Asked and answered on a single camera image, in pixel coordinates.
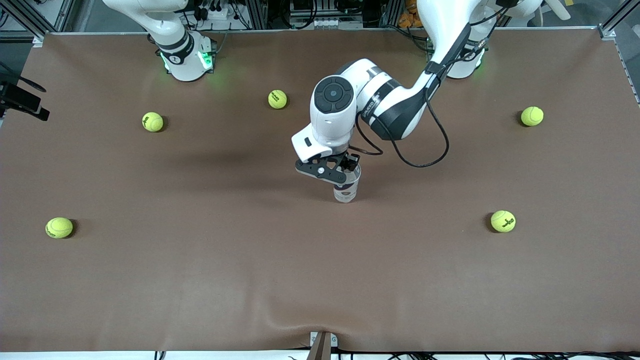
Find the aluminium frame strut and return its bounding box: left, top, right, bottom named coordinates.
left=0, top=0, right=76, bottom=41

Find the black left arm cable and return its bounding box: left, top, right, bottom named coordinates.
left=350, top=4, right=516, bottom=169

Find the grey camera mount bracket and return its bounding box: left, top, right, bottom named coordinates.
left=309, top=331, right=339, bottom=360

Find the white power strip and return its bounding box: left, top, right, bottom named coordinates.
left=210, top=4, right=238, bottom=22

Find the yellow tennis ball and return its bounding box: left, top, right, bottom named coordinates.
left=141, top=111, right=165, bottom=133
left=267, top=89, right=289, bottom=110
left=490, top=210, right=517, bottom=233
left=45, top=216, right=74, bottom=240
left=520, top=106, right=545, bottom=127

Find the orange packets pile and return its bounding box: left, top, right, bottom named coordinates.
left=398, top=0, right=427, bottom=29

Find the aluminium frame post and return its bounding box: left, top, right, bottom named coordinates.
left=249, top=0, right=269, bottom=31
left=380, top=0, right=402, bottom=27

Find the white blue tennis ball can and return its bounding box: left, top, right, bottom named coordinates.
left=333, top=167, right=362, bottom=204

